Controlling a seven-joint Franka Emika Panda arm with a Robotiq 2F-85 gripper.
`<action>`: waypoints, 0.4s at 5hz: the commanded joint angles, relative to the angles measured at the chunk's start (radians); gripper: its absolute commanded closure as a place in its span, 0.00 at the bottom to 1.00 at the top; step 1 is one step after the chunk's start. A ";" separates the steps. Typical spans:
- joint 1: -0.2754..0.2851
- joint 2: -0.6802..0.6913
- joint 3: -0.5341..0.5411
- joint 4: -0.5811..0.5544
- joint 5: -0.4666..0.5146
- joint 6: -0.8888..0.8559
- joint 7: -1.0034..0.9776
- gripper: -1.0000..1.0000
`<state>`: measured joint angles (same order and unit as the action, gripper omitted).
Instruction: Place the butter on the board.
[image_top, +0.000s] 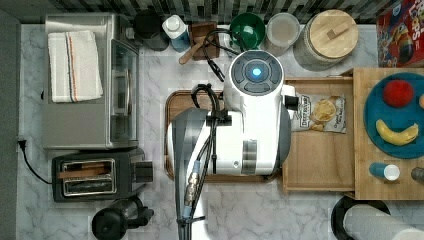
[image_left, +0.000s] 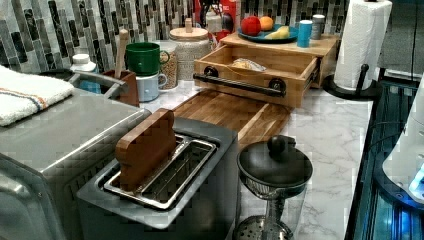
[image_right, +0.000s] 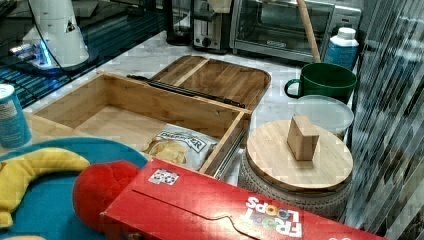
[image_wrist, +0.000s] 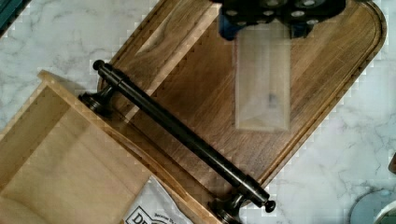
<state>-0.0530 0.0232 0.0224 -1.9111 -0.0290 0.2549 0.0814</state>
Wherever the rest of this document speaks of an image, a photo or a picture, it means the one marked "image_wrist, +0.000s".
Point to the light wooden drawer box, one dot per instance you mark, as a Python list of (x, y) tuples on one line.
[(62, 164)]

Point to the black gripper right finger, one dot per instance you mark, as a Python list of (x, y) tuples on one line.
[(300, 16)]

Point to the black drawer handle bar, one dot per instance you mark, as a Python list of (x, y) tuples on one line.
[(245, 188)]

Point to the white printed packet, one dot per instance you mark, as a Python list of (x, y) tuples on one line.
[(153, 205)]

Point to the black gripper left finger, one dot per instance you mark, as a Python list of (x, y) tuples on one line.
[(235, 15)]

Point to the walnut cutting board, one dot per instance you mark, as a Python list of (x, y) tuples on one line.
[(178, 58)]

